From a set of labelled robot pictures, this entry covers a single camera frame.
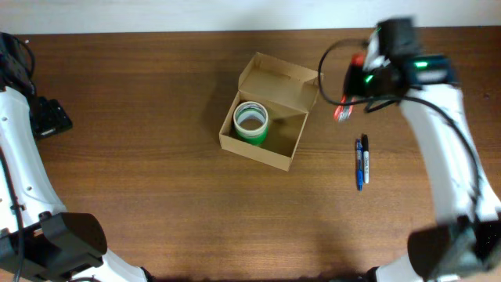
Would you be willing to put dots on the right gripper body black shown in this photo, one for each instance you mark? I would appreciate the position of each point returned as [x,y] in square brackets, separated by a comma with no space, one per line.
[373,84]

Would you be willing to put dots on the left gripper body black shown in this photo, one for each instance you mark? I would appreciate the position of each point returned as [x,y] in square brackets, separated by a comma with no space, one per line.
[48,118]

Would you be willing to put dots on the orange utility knife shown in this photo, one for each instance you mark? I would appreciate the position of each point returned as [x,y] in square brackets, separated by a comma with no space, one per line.
[343,111]

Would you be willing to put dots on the blue pen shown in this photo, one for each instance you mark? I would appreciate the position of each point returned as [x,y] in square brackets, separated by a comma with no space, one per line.
[359,166]

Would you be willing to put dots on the brown cardboard box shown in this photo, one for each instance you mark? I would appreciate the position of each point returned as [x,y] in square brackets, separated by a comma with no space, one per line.
[289,92]

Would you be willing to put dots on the green tape roll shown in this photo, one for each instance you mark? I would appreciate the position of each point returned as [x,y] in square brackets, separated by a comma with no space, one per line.
[253,138]

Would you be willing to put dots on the beige masking tape roll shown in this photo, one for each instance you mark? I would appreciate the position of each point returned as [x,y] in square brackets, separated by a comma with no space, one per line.
[250,119]

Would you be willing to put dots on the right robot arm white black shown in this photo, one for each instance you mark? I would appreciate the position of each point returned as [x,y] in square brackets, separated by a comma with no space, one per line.
[466,237]

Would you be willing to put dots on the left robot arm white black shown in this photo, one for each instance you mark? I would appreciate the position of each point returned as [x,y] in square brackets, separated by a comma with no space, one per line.
[40,239]

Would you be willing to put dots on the black marker white barrel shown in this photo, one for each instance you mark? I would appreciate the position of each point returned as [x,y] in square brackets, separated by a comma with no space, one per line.
[365,154]

